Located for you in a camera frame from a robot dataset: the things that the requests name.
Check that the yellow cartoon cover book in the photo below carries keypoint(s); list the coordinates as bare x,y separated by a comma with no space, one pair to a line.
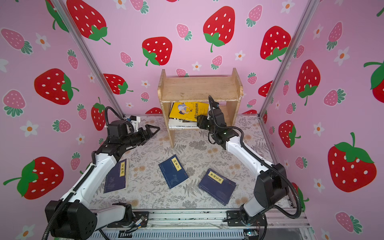
189,111

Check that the wooden two-tier shelf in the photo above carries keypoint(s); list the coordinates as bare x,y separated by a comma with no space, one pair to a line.
228,89

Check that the dark purple book left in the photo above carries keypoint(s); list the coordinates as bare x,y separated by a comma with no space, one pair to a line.
117,178

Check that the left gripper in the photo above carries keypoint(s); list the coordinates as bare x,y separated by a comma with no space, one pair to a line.
139,132

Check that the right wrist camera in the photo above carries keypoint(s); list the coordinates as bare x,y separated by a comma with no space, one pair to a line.
214,105

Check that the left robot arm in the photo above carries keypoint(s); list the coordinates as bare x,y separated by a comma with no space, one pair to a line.
71,216

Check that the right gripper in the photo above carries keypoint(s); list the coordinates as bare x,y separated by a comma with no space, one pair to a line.
201,121

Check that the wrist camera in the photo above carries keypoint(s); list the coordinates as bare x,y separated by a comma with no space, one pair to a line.
214,105
135,120

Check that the white hardcover book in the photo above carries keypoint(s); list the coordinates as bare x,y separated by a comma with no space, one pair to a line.
178,126

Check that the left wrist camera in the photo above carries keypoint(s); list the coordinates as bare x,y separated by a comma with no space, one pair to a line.
135,120

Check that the black wolf cover book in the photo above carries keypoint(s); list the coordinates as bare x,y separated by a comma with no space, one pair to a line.
179,121

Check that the blue book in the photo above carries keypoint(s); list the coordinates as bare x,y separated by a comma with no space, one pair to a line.
173,171
217,186

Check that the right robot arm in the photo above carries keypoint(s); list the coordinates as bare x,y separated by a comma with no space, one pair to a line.
272,183

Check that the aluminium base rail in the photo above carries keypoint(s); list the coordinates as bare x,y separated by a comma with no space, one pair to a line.
208,224

